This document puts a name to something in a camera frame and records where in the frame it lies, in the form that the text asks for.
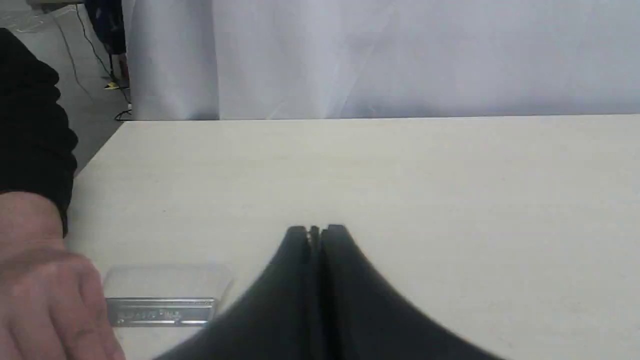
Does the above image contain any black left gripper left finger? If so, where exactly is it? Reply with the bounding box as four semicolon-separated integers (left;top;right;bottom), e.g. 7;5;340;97
160;227;313;360

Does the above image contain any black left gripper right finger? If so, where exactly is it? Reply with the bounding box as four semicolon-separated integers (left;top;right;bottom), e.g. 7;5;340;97
320;224;497;360

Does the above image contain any wooden paint brush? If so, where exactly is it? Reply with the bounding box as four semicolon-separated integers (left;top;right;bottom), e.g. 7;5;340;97
102;264;233;328

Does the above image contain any person's forearm dark sleeve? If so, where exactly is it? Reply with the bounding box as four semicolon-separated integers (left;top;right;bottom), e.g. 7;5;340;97
0;28;78;234

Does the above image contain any person's open hand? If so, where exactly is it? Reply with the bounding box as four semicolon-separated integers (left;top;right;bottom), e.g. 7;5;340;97
0;192;125;360

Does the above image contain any white curtain backdrop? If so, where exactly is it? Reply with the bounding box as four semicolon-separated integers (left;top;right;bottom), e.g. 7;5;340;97
122;0;640;120

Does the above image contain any black floor cable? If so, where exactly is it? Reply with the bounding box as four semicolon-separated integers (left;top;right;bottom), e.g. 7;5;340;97
52;2;133;122

